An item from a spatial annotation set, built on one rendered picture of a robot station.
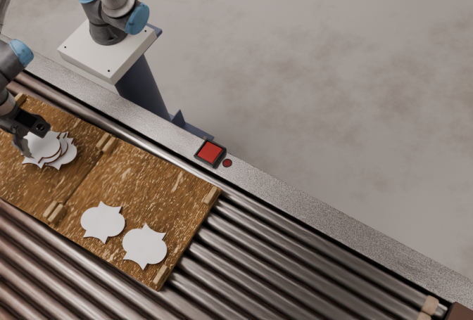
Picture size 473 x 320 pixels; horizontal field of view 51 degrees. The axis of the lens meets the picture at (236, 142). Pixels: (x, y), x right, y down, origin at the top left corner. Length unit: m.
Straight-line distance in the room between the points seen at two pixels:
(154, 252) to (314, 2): 2.21
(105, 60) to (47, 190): 0.54
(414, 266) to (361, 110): 1.45
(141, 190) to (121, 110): 0.34
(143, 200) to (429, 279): 0.84
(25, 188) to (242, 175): 0.69
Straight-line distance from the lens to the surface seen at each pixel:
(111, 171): 1.63
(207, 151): 1.59
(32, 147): 1.73
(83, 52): 1.98
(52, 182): 1.69
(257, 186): 1.52
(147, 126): 1.70
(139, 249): 1.48
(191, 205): 1.50
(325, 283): 1.42
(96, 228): 1.55
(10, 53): 1.51
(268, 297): 1.41
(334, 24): 3.15
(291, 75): 2.90
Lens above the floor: 2.29
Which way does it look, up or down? 59 degrees down
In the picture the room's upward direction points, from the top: 13 degrees counter-clockwise
